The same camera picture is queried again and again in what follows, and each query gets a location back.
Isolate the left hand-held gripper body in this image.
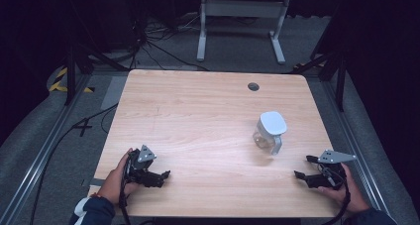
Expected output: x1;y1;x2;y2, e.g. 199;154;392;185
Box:
127;144;158;188

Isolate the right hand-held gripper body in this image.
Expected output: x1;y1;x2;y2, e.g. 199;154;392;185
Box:
308;149;358;189

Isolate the person's right hand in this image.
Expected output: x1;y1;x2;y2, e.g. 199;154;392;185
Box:
318;163;369;215

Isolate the person's left hand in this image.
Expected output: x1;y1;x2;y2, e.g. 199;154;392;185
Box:
97;148;140;206

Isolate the clear pitcher with white lid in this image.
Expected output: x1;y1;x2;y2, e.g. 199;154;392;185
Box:
252;110;288;156

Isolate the grey floor plate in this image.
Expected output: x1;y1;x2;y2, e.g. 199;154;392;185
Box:
100;75;129;111

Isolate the black metal stand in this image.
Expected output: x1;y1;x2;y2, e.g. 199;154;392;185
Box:
63;41;131;107
289;48;349;113

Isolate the yellow and black floor tape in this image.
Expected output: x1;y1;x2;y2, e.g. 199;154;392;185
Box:
48;66;96;94

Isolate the right hand-held gripper cable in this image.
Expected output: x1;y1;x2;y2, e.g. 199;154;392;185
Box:
328;165;352;225

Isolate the hand-held gripper cable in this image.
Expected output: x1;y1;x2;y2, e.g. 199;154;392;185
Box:
328;165;352;225
118;157;133;225

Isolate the left hand-held gripper cable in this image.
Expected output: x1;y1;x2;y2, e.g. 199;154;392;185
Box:
118;157;133;225

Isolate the aluminium floor rail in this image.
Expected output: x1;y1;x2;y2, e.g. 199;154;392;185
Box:
320;77;392;216
0;71;92;225

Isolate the long black floor cable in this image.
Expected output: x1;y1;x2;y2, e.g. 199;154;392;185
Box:
29;102;119;225

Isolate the bundle of black floor cables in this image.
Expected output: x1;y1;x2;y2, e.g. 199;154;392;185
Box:
130;11;211;72

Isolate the grey metal desk frame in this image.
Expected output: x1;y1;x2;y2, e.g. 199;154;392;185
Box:
196;0;292;65

